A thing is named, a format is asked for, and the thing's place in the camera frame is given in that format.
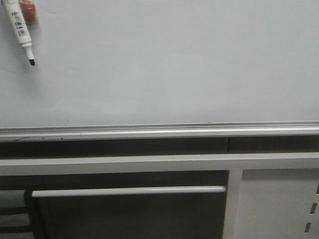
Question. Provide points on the dark chair back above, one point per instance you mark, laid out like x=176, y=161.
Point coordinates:
x=14, y=216

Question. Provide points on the white whiteboard marker black tip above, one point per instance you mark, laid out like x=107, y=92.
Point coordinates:
x=18, y=24

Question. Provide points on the white metal frame rack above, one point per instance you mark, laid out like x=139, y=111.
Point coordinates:
x=270, y=195

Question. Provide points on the red round magnet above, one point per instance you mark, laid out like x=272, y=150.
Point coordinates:
x=29, y=11

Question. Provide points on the white rounded rail bar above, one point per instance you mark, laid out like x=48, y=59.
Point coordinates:
x=128, y=191

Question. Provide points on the white whiteboard with aluminium frame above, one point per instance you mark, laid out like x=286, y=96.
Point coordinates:
x=162, y=68

